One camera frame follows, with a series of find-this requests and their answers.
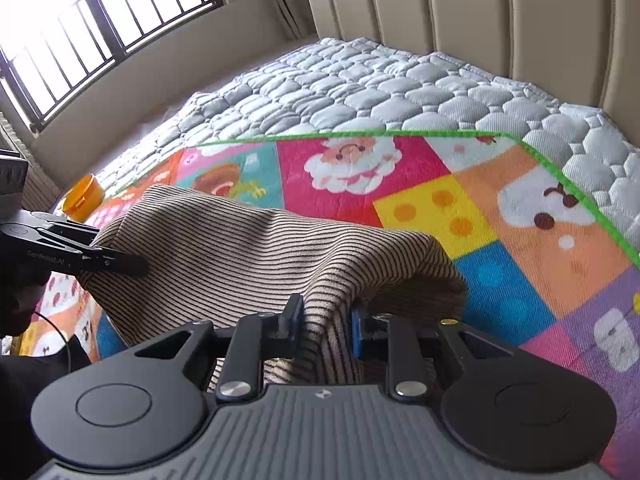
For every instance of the brown striped knit garment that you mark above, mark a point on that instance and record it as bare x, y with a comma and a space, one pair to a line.
240, 265

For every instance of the beige padded headboard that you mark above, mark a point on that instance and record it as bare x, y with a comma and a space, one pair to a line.
480, 15

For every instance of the colourful cartoon printed mat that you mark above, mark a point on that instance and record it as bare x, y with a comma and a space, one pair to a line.
480, 225

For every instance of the grey quilted mattress pad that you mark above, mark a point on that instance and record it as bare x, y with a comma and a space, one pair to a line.
380, 90

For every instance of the black barred window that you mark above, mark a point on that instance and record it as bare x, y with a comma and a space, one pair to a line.
95, 15

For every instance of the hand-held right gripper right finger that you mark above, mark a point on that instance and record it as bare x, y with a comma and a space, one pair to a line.
357, 331

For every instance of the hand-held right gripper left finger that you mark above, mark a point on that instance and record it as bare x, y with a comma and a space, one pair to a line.
296, 316

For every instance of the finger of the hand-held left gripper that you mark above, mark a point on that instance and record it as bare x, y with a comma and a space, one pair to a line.
120, 263

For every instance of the orange plastic container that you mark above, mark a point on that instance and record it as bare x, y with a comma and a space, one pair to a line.
83, 198

